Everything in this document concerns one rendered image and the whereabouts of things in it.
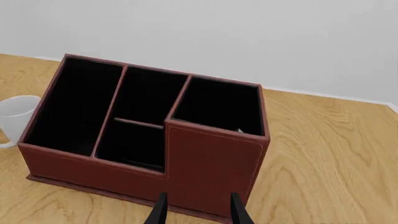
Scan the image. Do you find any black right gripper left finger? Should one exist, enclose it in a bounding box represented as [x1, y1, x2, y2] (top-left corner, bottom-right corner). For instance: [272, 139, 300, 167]
[143, 192, 169, 224]

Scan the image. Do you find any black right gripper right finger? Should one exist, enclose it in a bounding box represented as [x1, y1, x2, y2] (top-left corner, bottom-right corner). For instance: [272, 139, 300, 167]
[230, 192, 256, 224]

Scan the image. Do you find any red-brown desk caddy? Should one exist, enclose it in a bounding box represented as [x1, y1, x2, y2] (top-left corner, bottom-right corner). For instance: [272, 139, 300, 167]
[17, 53, 272, 222]

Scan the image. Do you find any white mug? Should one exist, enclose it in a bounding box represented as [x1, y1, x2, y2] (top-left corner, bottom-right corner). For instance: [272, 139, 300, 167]
[0, 95, 42, 149]

